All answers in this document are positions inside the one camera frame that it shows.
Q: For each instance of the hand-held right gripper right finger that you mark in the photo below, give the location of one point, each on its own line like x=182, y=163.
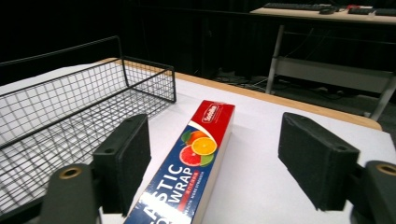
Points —
x=317, y=161

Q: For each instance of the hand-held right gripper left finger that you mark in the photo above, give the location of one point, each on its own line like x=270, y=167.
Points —
x=124, y=161

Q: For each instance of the blue and red wrap box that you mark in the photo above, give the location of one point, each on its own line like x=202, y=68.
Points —
x=190, y=168

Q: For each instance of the wooden desk with metal legs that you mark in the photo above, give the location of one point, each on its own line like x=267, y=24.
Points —
x=330, y=71

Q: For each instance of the black computer mouse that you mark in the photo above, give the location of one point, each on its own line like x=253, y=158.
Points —
x=327, y=11

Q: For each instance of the black keyboard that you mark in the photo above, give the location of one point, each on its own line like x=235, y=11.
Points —
x=372, y=11
x=295, y=6

